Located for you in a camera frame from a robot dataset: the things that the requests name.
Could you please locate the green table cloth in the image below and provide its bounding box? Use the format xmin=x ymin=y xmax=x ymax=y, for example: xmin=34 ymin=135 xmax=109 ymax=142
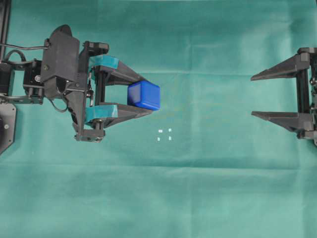
xmin=0 ymin=0 xmax=317 ymax=238

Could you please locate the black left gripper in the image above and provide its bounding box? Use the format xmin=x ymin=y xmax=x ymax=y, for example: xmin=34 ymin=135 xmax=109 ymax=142
xmin=68 ymin=41 xmax=153 ymax=142

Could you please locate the blue cube block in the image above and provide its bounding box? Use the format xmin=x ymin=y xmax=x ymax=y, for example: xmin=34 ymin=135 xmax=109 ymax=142
xmin=127 ymin=80 xmax=160 ymax=111

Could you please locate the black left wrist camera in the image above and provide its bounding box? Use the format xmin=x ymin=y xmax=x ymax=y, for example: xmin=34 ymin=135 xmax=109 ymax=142
xmin=40 ymin=24 xmax=81 ymax=100

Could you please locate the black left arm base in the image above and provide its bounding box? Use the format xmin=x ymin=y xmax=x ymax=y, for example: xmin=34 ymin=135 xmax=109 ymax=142
xmin=0 ymin=100 xmax=17 ymax=154

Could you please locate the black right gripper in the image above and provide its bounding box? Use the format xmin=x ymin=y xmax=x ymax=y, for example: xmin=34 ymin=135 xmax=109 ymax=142
xmin=251 ymin=48 xmax=317 ymax=144

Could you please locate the black camera cable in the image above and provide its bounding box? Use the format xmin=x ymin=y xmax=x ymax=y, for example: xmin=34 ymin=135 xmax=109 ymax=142
xmin=0 ymin=43 xmax=69 ymax=114

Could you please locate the black frame rail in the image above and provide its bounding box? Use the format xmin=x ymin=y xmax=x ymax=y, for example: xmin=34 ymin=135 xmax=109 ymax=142
xmin=0 ymin=0 xmax=12 ymax=61

